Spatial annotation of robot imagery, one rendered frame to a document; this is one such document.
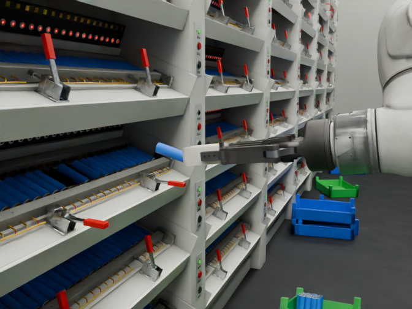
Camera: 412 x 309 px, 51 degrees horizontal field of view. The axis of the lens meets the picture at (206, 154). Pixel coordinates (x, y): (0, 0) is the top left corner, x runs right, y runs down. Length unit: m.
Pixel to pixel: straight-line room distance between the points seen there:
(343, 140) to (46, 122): 0.40
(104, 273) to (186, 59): 0.49
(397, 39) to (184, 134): 0.53
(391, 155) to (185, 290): 0.69
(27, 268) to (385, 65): 0.56
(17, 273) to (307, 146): 0.41
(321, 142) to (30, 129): 0.39
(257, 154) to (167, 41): 0.49
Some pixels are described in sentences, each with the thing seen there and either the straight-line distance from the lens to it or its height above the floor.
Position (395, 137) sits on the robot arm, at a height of 0.68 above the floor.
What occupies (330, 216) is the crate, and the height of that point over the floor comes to 0.11.
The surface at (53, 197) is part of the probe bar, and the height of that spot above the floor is 0.57.
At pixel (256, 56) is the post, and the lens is 1.67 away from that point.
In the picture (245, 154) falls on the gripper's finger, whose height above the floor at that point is 0.64.
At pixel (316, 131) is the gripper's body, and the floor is 0.68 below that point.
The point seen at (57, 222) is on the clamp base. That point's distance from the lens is 0.66.
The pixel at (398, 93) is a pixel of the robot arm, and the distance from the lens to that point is 0.63.
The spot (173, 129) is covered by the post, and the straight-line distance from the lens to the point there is 1.02.
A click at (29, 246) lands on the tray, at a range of 0.62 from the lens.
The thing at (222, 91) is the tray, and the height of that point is 0.73.
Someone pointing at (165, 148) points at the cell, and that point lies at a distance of 0.72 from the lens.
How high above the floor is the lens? 0.74
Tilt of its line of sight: 9 degrees down
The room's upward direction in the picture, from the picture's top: straight up
